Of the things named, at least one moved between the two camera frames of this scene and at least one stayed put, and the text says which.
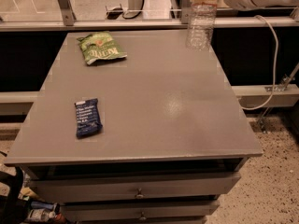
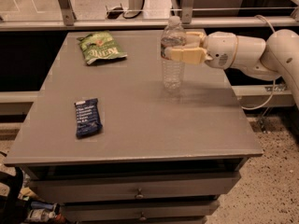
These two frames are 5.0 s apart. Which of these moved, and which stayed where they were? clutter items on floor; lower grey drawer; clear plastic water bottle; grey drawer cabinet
Moved: clear plastic water bottle
Stayed: grey drawer cabinet; clutter items on floor; lower grey drawer
